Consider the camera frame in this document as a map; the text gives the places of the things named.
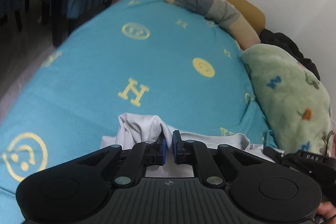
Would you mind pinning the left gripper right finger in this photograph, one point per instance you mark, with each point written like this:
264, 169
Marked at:
197, 155

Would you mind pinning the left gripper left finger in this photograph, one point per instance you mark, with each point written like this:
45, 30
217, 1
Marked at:
134, 162

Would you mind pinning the white shirt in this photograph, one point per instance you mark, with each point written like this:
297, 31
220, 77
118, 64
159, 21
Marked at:
134, 128

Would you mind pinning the person's right hand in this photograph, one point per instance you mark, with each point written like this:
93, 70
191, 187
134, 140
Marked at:
327, 210

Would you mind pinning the green fleece blanket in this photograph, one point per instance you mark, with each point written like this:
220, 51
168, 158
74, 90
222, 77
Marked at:
296, 104

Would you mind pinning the turquoise patterned bed sheet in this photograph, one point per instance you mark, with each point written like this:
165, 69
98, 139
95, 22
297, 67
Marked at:
144, 57

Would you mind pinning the black clothing pile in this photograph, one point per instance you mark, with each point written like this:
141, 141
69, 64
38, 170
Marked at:
282, 41

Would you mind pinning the plaid pillow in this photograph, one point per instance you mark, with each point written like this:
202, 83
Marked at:
226, 16

